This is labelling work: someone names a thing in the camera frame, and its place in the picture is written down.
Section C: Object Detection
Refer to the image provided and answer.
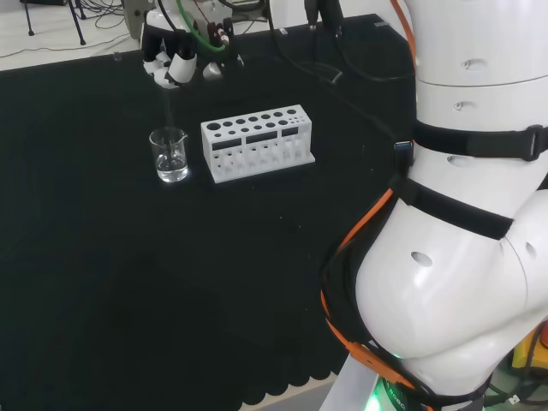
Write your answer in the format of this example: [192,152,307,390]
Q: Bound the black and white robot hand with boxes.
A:
[140,0,247,91]

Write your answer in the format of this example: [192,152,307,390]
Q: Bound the clear glass rod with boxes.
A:
[161,83,178,166]

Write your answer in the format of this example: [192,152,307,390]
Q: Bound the clear glass beaker with water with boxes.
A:
[148,126,190,184]

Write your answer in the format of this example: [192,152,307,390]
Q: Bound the white test tube rack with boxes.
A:
[200,104,317,186]

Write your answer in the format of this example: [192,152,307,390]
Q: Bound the grey metal box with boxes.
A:
[121,0,149,42]

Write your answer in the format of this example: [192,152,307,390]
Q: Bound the thin black tripod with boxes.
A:
[19,0,89,46]

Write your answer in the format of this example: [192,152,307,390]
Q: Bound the black bench cloth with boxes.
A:
[0,14,419,406]

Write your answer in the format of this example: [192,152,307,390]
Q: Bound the yellow stop button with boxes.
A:
[510,325,548,379]

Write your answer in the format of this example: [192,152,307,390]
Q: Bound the thin dark floor cable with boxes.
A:
[0,0,129,59]

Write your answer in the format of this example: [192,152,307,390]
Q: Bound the long black cable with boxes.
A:
[269,16,414,149]

